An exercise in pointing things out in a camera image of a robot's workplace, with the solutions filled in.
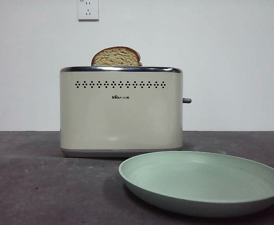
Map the cream toaster with chrome top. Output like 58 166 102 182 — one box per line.
59 66 184 158

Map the pale green round plate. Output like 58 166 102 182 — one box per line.
118 150 274 218

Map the large toasted bread slice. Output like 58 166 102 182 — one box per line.
91 46 143 67

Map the white wall power outlet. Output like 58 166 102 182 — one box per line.
78 0 99 22

